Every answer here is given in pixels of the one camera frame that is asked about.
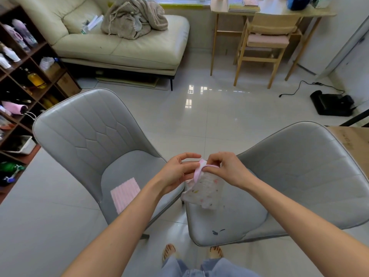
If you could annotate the beige blanket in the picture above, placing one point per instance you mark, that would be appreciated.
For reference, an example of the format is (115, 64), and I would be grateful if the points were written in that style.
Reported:
(135, 17)

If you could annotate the person's left thumb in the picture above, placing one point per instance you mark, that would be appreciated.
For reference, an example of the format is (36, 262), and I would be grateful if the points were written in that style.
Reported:
(192, 167)

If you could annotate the cream leather sofa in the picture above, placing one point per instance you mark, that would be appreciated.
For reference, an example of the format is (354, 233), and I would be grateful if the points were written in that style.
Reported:
(115, 40)

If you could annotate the white papers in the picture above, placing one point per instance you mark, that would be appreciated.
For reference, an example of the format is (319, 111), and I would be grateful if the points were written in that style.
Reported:
(92, 23)

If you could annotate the yellow liquid bottle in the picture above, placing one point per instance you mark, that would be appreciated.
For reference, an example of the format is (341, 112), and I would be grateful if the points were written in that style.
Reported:
(36, 79)

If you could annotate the white plastic basket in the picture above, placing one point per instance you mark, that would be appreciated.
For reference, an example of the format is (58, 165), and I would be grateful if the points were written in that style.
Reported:
(21, 145)

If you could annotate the person's foot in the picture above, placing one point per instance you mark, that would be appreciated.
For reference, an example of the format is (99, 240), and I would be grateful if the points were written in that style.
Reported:
(169, 251)
(216, 252)

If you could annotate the wooden chair pink cushion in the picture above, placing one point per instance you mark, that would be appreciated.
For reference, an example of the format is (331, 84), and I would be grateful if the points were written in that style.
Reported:
(266, 43)

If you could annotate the wooden desk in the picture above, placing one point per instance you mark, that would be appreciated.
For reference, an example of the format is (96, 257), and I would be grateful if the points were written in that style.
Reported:
(276, 14)

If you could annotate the person's right forearm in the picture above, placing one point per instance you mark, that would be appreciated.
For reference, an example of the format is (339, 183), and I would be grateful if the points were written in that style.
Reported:
(305, 225)

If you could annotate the person's right hand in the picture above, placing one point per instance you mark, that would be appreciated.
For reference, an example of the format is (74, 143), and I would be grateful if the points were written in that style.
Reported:
(230, 170)

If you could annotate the white patterned sock pink cuff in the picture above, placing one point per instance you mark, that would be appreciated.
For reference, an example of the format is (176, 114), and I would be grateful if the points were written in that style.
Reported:
(205, 190)

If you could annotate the person's blue jeans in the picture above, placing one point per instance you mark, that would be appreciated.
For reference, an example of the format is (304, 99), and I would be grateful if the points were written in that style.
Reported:
(201, 268)

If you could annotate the person's left hand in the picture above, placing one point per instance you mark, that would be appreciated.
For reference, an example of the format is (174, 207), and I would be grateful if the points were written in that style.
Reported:
(172, 173)

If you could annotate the stack of books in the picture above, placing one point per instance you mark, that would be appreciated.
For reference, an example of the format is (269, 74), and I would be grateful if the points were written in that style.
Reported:
(244, 4)

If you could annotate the person's right thumb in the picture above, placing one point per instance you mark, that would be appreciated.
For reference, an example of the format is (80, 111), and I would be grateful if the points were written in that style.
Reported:
(212, 167)

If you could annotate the person's left foot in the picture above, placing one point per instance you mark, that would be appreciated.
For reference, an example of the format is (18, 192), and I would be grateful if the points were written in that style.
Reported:
(169, 251)

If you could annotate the black floor device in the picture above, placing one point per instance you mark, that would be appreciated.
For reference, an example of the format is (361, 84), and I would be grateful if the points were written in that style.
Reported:
(331, 103)

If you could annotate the dark wooden shelf unit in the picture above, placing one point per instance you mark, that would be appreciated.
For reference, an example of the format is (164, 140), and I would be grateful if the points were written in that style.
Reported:
(20, 92)

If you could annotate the pink rolled item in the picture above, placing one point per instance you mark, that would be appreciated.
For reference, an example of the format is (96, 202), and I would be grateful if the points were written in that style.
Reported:
(14, 108)

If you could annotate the pink folded cloth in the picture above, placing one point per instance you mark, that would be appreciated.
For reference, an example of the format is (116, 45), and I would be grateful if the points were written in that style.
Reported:
(125, 194)

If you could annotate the blue bag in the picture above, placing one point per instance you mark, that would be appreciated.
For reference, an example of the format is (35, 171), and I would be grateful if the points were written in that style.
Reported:
(299, 2)

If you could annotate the grey upholstered chair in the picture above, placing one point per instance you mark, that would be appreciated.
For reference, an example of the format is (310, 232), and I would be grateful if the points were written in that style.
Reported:
(95, 152)
(288, 187)

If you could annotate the green bottle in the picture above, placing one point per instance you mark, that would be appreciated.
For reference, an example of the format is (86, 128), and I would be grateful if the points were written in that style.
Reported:
(10, 167)

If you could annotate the beige floor mat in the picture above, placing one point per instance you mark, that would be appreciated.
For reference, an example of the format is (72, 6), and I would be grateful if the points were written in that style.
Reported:
(129, 83)

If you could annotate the floral pink bag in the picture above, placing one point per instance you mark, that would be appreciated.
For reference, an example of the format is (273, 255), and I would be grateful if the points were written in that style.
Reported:
(21, 34)

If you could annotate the brown cardboard box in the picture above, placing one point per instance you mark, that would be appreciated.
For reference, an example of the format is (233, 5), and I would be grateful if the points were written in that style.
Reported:
(68, 85)

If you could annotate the person's right foot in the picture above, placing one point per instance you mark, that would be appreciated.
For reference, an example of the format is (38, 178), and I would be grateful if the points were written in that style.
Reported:
(216, 252)

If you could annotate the person's left forearm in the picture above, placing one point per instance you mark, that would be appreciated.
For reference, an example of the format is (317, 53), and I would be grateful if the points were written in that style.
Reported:
(115, 239)

